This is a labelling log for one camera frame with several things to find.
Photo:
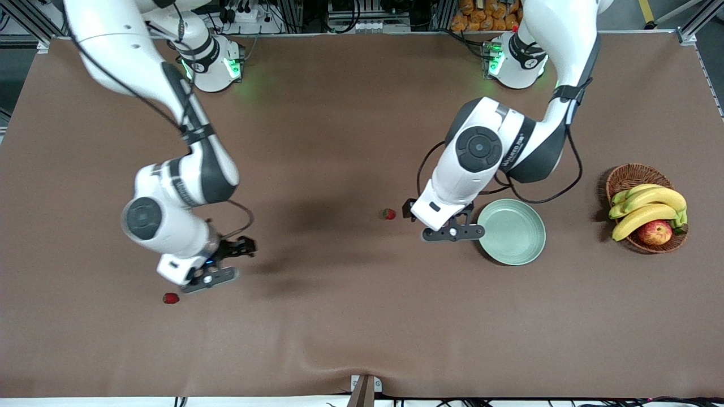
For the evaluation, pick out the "white terminal strip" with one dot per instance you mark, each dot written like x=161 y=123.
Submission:
x=382 y=26

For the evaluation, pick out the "brown table cloth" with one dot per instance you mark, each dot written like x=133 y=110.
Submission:
x=339 y=113

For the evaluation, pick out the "red yellow apple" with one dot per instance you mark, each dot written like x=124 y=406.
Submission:
x=655 y=233

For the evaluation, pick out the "black equipment rack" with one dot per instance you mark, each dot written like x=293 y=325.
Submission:
x=317 y=11

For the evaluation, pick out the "pale green round plate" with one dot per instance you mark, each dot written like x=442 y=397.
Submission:
x=517 y=237

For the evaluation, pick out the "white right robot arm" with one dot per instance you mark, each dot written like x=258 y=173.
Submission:
x=141 y=56

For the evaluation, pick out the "brown wicker basket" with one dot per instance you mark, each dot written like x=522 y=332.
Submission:
x=628 y=175

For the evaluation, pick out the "yellow banana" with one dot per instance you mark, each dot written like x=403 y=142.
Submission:
x=656 y=196
x=615 y=211
x=645 y=217
x=621 y=196

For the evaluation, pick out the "orange bread rolls pile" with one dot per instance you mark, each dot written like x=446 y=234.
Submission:
x=481 y=17

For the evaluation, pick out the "aluminium frame profile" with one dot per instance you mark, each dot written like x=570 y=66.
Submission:
x=25 y=20
x=687 y=35

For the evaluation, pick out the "white power strip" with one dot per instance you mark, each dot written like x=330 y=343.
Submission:
x=260 y=17

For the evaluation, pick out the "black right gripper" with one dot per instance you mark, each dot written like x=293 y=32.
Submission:
x=233 y=249

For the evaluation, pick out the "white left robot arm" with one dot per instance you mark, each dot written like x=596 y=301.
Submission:
x=565 y=45

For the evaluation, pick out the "red strawberry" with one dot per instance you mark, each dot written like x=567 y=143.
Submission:
x=387 y=213
x=171 y=298

